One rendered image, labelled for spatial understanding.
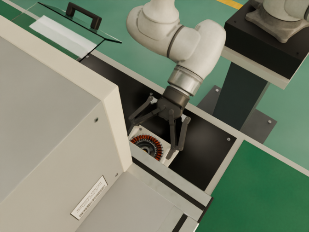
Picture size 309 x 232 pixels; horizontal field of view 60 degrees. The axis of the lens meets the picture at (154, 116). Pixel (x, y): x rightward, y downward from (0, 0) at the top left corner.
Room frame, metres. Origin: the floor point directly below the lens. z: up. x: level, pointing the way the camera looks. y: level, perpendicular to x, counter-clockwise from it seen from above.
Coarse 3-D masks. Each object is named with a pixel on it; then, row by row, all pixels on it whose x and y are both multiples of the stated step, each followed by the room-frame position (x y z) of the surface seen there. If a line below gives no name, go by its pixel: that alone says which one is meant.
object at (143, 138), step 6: (138, 138) 0.35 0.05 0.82; (144, 138) 0.35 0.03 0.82; (150, 138) 0.35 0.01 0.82; (156, 138) 0.35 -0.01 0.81; (138, 144) 0.34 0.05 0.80; (144, 144) 0.34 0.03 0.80; (150, 144) 0.34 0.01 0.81; (156, 144) 0.33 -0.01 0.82; (150, 150) 0.32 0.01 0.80; (156, 150) 0.31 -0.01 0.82; (162, 150) 0.31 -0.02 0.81; (156, 156) 0.29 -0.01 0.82; (162, 156) 0.29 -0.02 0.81
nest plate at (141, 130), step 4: (140, 128) 0.40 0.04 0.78; (144, 128) 0.40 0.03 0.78; (140, 132) 0.39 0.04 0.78; (144, 132) 0.39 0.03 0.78; (148, 132) 0.39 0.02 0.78; (156, 136) 0.37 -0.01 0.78; (160, 140) 0.36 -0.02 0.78; (164, 140) 0.36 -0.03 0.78; (164, 144) 0.35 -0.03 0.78; (168, 144) 0.35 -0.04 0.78; (164, 148) 0.33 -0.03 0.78; (152, 152) 0.32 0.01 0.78; (164, 152) 0.32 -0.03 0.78; (176, 152) 0.32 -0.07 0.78; (152, 156) 0.31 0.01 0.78; (172, 156) 0.31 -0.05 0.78; (168, 160) 0.29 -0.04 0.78; (164, 164) 0.28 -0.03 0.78; (168, 164) 0.28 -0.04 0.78
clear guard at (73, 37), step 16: (32, 16) 0.58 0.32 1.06; (48, 16) 0.58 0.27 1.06; (64, 16) 0.58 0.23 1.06; (32, 32) 0.52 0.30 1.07; (48, 32) 0.52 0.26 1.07; (64, 32) 0.52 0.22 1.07; (80, 32) 0.52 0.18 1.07; (96, 32) 0.53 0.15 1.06; (64, 48) 0.46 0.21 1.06; (80, 48) 0.46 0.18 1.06
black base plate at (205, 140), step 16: (96, 64) 0.68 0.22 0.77; (112, 80) 0.60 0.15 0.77; (128, 80) 0.60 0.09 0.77; (128, 96) 0.53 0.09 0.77; (144, 96) 0.53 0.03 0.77; (160, 96) 0.53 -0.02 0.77; (128, 112) 0.47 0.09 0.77; (144, 112) 0.47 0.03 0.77; (192, 112) 0.47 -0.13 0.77; (128, 128) 0.41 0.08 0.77; (160, 128) 0.41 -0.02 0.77; (176, 128) 0.41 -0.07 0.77; (192, 128) 0.41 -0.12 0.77; (208, 128) 0.41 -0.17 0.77; (192, 144) 0.35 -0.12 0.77; (208, 144) 0.35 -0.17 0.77; (224, 144) 0.35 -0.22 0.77; (176, 160) 0.30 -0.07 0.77; (192, 160) 0.30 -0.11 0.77; (208, 160) 0.30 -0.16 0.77; (192, 176) 0.25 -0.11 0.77; (208, 176) 0.25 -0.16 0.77
